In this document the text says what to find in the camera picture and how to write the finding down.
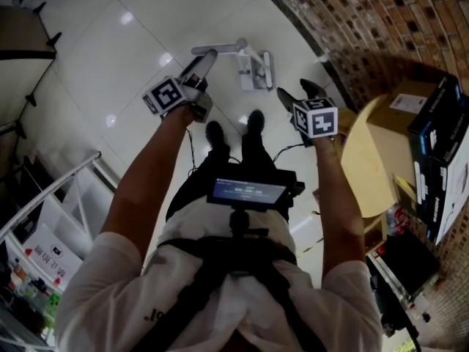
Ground yellow black strap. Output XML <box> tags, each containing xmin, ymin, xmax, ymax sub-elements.
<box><xmin>299</xmin><ymin>210</ymin><xmax>324</xmax><ymax>258</ymax></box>

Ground pack of plastic bottles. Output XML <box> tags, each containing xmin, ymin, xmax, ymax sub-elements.
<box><xmin>385</xmin><ymin>204</ymin><xmax>412</xmax><ymax>237</ymax></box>

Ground green plastic toy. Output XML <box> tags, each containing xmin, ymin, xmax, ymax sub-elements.
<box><xmin>43</xmin><ymin>292</ymin><xmax>62</xmax><ymax>320</ymax></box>

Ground person's right black shoe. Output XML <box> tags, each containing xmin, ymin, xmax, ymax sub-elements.
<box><xmin>245</xmin><ymin>109</ymin><xmax>265</xmax><ymax>137</ymax></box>

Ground round yellow wooden table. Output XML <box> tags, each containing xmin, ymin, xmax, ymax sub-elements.
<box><xmin>339</xmin><ymin>93</ymin><xmax>401</xmax><ymax>219</ymax></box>

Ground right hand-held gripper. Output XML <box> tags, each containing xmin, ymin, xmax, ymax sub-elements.
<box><xmin>276</xmin><ymin>79</ymin><xmax>339</xmax><ymax>148</ymax></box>

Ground black chest harness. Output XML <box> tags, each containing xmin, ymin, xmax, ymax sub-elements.
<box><xmin>156</xmin><ymin>235</ymin><xmax>327</xmax><ymax>352</ymax></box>

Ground black carton with white side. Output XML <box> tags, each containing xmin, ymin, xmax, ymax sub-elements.
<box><xmin>412</xmin><ymin>111</ymin><xmax>469</xmax><ymax>247</ymax></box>

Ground brown cardboard box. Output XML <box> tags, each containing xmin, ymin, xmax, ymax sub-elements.
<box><xmin>367</xmin><ymin>78</ymin><xmax>440</xmax><ymax>139</ymax></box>

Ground black monitor mount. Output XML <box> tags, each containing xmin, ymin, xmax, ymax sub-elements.
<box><xmin>229</xmin><ymin>209</ymin><xmax>270</xmax><ymax>238</ymax></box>

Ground white paper sign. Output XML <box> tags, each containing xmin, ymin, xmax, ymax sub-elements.
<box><xmin>21</xmin><ymin>224</ymin><xmax>84</xmax><ymax>290</ymax></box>

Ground person's black shoe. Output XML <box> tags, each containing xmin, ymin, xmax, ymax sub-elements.
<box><xmin>245</xmin><ymin>109</ymin><xmax>265</xmax><ymax>137</ymax></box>
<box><xmin>204</xmin><ymin>120</ymin><xmax>225</xmax><ymax>150</ymax></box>

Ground yellow cardboard piece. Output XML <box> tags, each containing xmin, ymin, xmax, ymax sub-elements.
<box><xmin>331</xmin><ymin>106</ymin><xmax>358</xmax><ymax>148</ymax></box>

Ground white metal shelf rack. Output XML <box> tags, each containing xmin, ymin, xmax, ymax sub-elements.
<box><xmin>0</xmin><ymin>150</ymin><xmax>122</xmax><ymax>352</ymax></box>

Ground black chest-mounted monitor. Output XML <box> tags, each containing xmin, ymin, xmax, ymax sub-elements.
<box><xmin>206</xmin><ymin>163</ymin><xmax>306</xmax><ymax>213</ymax></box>

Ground dark box with yellow flap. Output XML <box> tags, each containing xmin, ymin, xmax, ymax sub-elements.
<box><xmin>392</xmin><ymin>174</ymin><xmax>418</xmax><ymax>214</ymax></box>

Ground person's white shirt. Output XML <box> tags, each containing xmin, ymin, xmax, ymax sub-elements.
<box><xmin>54</xmin><ymin>203</ymin><xmax>384</xmax><ymax>352</ymax></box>

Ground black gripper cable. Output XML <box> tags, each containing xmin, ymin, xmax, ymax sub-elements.
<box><xmin>185</xmin><ymin>128</ymin><xmax>197</xmax><ymax>175</ymax></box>
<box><xmin>273</xmin><ymin>143</ymin><xmax>307</xmax><ymax>161</ymax></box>

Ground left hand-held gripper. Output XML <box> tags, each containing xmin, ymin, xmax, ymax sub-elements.
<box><xmin>141</xmin><ymin>48</ymin><xmax>218</xmax><ymax>124</ymax></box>

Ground black flat carton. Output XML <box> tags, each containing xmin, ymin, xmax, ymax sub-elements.
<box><xmin>406</xmin><ymin>75</ymin><xmax>463</xmax><ymax>161</ymax></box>

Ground person's right forearm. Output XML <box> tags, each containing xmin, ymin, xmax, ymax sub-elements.
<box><xmin>311</xmin><ymin>136</ymin><xmax>367</xmax><ymax>289</ymax></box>

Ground black hard case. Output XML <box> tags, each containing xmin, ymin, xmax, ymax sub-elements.
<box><xmin>368</xmin><ymin>232</ymin><xmax>440</xmax><ymax>304</ymax></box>

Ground person's left black shoe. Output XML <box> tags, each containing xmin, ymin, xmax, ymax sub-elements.
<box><xmin>204</xmin><ymin>120</ymin><xmax>225</xmax><ymax>150</ymax></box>

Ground beige office partition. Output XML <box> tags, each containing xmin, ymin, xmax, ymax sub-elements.
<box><xmin>0</xmin><ymin>1</ymin><xmax>62</xmax><ymax>62</ymax></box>
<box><xmin>0</xmin><ymin>49</ymin><xmax>58</xmax><ymax>142</ymax></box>

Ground person's left forearm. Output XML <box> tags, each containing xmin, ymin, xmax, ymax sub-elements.
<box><xmin>100</xmin><ymin>103</ymin><xmax>197</xmax><ymax>271</ymax></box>

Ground open wooden crate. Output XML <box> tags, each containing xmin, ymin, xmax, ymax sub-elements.
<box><xmin>361</xmin><ymin>210</ymin><xmax>389</xmax><ymax>258</ymax></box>

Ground person's black trousers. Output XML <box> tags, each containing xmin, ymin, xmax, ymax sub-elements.
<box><xmin>165</xmin><ymin>133</ymin><xmax>294</xmax><ymax>227</ymax></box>

